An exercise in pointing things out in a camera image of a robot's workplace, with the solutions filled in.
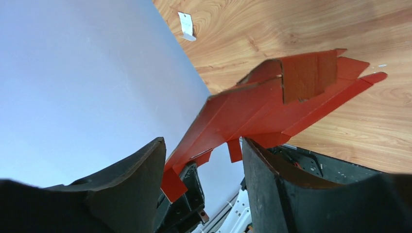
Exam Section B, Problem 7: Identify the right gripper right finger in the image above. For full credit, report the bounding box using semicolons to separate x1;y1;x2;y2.
242;138;412;233

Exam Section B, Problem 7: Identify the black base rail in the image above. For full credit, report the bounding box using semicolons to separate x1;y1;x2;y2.
268;144;381;184

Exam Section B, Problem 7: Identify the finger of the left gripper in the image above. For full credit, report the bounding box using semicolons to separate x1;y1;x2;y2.
154;163;209;233

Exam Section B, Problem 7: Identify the red paper box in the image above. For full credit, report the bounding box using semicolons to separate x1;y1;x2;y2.
161;49;388;202

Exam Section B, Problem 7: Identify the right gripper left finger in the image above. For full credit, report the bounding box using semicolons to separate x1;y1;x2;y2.
0;137;166;233

